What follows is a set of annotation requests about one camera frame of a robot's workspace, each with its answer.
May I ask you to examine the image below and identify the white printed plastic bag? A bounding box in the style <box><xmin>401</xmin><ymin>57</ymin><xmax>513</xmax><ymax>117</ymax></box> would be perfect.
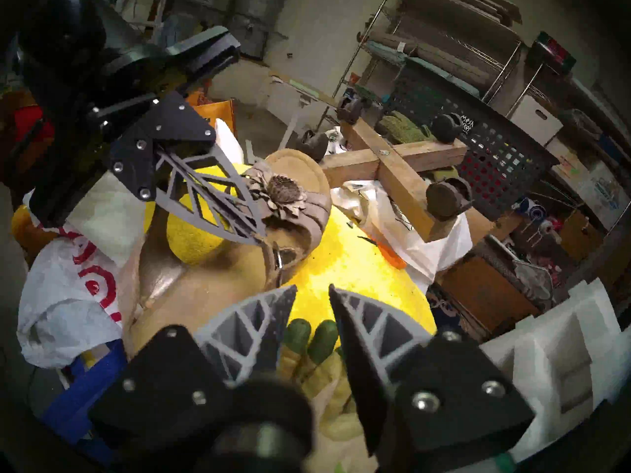
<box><xmin>330</xmin><ymin>179</ymin><xmax>474</xmax><ymax>293</ymax></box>

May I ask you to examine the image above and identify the blue white patterned cloth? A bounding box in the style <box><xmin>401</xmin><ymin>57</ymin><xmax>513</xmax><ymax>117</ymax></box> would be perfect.
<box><xmin>426</xmin><ymin>285</ymin><xmax>479</xmax><ymax>335</ymax></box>

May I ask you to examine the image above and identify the red orange patterned bag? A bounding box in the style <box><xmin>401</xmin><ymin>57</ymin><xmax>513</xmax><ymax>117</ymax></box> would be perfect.
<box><xmin>187</xmin><ymin>80</ymin><xmax>237</xmax><ymax>137</ymax></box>

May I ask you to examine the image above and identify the mint seat cushion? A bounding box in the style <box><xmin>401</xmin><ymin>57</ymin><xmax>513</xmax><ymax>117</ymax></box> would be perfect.
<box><xmin>362</xmin><ymin>41</ymin><xmax>481</xmax><ymax>98</ymax></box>

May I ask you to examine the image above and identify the dark plastic mesh basket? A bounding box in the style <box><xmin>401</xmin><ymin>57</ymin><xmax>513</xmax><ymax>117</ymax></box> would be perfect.
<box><xmin>380</xmin><ymin>58</ymin><xmax>560</xmax><ymax>221</ymax></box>

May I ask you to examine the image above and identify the tan flower strap sandal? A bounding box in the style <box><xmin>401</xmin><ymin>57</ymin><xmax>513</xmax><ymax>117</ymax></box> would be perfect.
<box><xmin>123</xmin><ymin>148</ymin><xmax>333</xmax><ymax>359</ymax></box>

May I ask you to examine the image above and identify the brown wooden chest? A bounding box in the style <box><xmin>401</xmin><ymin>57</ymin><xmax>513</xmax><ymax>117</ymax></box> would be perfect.
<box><xmin>439</xmin><ymin>206</ymin><xmax>548</xmax><ymax>335</ymax></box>

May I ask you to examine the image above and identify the small white Gildan box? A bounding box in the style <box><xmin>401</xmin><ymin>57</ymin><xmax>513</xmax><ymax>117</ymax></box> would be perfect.
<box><xmin>574</xmin><ymin>162</ymin><xmax>631</xmax><ymax>226</ymax></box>

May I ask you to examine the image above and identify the grey water heater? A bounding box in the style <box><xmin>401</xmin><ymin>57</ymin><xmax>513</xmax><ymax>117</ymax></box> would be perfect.
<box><xmin>229</xmin><ymin>0</ymin><xmax>289</xmax><ymax>61</ymax></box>

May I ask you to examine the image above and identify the right gripper lattice left finger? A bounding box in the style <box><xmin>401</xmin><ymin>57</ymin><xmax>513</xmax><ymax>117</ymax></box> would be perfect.
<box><xmin>89</xmin><ymin>285</ymin><xmax>299</xmax><ymax>449</ymax></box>

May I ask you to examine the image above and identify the red snowman box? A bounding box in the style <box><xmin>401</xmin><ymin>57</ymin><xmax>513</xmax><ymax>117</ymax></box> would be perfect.
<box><xmin>530</xmin><ymin>31</ymin><xmax>577</xmax><ymax>76</ymax></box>

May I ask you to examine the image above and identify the white red-target plastic bag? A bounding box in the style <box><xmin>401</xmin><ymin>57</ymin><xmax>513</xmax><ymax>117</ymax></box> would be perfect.
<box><xmin>17</xmin><ymin>171</ymin><xmax>148</xmax><ymax>369</ymax></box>

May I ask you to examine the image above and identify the pink white pillow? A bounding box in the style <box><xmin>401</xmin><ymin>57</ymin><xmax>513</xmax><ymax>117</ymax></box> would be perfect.
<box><xmin>214</xmin><ymin>117</ymin><xmax>245</xmax><ymax>165</ymax></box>

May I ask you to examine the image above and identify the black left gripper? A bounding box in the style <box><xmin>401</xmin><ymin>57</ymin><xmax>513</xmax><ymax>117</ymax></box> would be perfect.
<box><xmin>15</xmin><ymin>0</ymin><xmax>268</xmax><ymax>247</ymax></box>

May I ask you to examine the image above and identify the green knit glove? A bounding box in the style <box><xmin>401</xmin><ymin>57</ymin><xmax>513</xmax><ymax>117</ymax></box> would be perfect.
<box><xmin>377</xmin><ymin>110</ymin><xmax>459</xmax><ymax>182</ymax></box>

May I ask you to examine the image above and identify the right gripper lattice right finger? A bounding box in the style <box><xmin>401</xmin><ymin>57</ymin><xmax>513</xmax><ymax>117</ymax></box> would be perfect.
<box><xmin>329</xmin><ymin>284</ymin><xmax>535</xmax><ymax>470</ymax></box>

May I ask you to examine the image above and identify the aluminium ladder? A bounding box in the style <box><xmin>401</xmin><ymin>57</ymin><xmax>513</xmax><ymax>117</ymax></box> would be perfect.
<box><xmin>116</xmin><ymin>0</ymin><xmax>171</xmax><ymax>39</ymax></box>

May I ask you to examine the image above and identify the white foam packing insert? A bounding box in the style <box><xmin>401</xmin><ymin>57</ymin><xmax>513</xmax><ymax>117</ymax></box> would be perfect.
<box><xmin>478</xmin><ymin>277</ymin><xmax>631</xmax><ymax>463</ymax></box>

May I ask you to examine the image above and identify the white handled storage bin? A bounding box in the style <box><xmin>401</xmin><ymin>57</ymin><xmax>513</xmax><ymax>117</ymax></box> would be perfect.
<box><xmin>510</xmin><ymin>94</ymin><xmax>563</xmax><ymax>145</ymax></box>

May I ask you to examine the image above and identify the white labelled cardboard box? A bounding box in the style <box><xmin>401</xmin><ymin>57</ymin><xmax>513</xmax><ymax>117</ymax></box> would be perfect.
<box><xmin>547</xmin><ymin>137</ymin><xmax>599</xmax><ymax>182</ymax></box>

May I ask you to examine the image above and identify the tan seat cushion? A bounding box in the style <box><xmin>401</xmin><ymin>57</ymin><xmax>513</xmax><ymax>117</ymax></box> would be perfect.
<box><xmin>367</xmin><ymin>29</ymin><xmax>493</xmax><ymax>83</ymax></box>

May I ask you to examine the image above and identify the tan green-tipped garden glove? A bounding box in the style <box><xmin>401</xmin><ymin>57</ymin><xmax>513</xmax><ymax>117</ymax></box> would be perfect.
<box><xmin>276</xmin><ymin>318</ymin><xmax>375</xmax><ymax>473</ymax></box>

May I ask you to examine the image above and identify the white overbed table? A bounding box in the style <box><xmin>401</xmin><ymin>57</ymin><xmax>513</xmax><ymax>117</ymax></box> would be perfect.
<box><xmin>269</xmin><ymin>70</ymin><xmax>341</xmax><ymax>152</ymax></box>

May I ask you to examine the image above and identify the chrome wire shelf rack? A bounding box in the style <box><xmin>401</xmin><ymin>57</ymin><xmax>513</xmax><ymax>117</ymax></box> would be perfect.
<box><xmin>315</xmin><ymin>0</ymin><xmax>524</xmax><ymax>133</ymax></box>
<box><xmin>508</xmin><ymin>34</ymin><xmax>631</xmax><ymax>231</ymax></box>

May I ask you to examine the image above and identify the brown cardboard box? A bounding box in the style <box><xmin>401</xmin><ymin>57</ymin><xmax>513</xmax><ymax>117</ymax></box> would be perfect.
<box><xmin>562</xmin><ymin>208</ymin><xmax>612</xmax><ymax>251</ymax></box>

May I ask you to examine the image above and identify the yellow towel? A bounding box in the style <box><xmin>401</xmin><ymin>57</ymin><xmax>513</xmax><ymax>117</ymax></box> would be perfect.
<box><xmin>145</xmin><ymin>164</ymin><xmax>437</xmax><ymax>339</ymax></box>

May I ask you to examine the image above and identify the wooden cross caster dolly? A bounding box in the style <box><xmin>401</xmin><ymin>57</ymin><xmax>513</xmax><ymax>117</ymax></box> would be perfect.
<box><xmin>296</xmin><ymin>95</ymin><xmax>474</xmax><ymax>241</ymax></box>

